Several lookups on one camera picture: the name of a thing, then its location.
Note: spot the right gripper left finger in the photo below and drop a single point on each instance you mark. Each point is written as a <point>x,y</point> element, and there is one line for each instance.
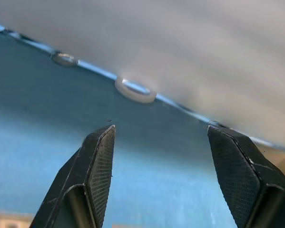
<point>73,178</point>

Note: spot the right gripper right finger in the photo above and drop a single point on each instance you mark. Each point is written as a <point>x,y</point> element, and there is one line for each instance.
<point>239,178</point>

